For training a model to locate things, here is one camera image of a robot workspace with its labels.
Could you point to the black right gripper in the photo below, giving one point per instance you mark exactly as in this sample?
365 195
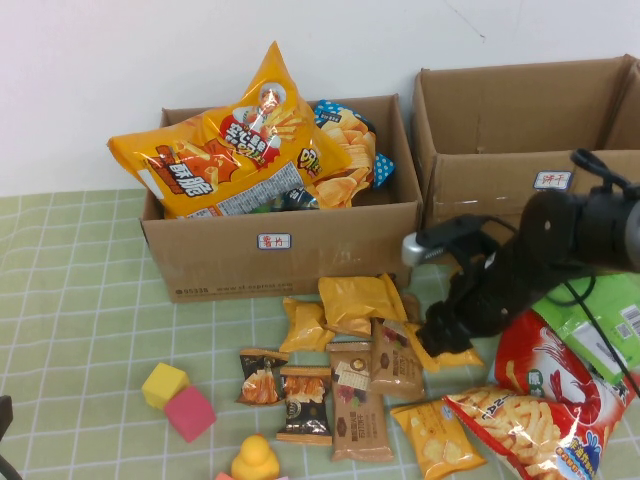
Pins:
505 295

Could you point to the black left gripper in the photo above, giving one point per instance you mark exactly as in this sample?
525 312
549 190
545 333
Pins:
5 415

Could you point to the small plain yellow snack packet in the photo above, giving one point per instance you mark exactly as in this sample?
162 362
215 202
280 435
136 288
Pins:
305 327
355 300
460 361

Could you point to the large yellow fries snack bag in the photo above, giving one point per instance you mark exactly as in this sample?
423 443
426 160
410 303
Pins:
225 165

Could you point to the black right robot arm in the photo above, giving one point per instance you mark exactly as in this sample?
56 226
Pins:
600 230

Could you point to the green snack bag with barcode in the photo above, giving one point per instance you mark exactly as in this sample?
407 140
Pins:
610 320

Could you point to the brown biscuit packet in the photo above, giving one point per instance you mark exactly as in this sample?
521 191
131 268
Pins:
360 415
411 307
395 370

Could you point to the yellow cracker packet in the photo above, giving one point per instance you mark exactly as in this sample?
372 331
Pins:
430 440

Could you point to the red shrimp sticks bag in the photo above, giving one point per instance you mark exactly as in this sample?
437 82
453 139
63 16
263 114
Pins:
550 390

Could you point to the green checked tablecloth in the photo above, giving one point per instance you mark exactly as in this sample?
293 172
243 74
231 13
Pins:
75 300

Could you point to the cardboard box with printed web address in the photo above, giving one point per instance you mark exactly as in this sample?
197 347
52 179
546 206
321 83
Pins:
325 255

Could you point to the large taped cardboard box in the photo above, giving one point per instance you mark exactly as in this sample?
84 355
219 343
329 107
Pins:
500 175

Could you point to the black chips packet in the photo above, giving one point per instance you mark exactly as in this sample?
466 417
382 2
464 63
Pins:
305 410
260 380

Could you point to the yellow foam cube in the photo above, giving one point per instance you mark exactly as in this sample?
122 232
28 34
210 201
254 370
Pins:
165 382

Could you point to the pink foam cube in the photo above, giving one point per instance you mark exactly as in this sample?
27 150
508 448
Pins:
190 412

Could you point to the blue polka dot chips bag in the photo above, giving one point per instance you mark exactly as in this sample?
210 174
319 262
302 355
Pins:
350 165

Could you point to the green cucumber chips bag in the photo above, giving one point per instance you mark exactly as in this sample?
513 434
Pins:
267 206

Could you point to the small pink toy block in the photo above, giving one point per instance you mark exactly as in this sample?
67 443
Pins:
225 476

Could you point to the yellow rubber duck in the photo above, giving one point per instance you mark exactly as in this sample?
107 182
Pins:
252 457

